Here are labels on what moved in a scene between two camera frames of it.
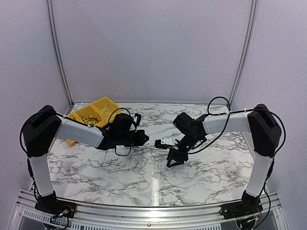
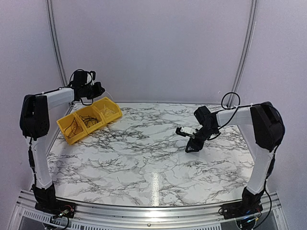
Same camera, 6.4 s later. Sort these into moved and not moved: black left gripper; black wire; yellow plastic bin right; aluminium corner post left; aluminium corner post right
Moved: black left gripper
Not moved: yellow plastic bin right; aluminium corner post left; black wire; aluminium corner post right
